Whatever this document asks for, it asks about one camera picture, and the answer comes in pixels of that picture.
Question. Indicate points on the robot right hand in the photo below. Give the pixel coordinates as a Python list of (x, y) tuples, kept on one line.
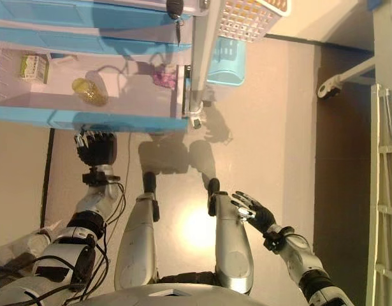
[(261, 215)]

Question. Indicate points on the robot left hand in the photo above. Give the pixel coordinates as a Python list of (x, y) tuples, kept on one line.
[(100, 148)]

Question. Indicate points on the blue fronted cart drawer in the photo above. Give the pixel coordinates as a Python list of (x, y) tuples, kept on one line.
[(87, 119), (55, 39), (55, 12)]

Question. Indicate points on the clear bottle yellow capsules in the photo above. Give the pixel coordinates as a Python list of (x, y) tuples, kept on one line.
[(90, 94)]

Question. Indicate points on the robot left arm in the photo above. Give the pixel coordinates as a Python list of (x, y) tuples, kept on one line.
[(68, 248)]

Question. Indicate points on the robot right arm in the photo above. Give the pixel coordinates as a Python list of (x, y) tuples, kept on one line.
[(304, 258)]

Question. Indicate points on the purple white medicine box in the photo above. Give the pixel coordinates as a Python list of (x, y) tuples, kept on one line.
[(164, 78)]

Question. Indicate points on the small green white medicine box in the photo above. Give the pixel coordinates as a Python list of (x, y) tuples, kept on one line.
[(33, 68)]

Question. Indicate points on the cart caster wheel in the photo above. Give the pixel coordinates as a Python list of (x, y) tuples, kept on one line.
[(195, 122)]

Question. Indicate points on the robot left leg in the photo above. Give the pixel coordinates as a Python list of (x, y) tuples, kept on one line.
[(136, 242)]

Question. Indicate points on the robot grey torso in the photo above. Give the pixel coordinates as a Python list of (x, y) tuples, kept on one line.
[(170, 296)]

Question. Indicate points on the hospital bed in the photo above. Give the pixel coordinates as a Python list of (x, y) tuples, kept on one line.
[(383, 191)]

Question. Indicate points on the white medical cart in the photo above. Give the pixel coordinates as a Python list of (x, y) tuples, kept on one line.
[(200, 48)]

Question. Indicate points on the bed caster wheel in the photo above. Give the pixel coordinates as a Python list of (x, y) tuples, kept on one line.
[(328, 89)]

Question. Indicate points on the blue waste bin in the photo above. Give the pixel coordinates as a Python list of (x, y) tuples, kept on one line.
[(227, 67)]

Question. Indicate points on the black cart key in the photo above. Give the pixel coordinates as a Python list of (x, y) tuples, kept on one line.
[(175, 8)]

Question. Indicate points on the white mesh basket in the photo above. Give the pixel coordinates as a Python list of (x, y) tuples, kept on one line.
[(243, 22)]

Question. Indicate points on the blue bed corner bumper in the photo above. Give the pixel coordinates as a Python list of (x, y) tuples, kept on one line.
[(372, 4)]

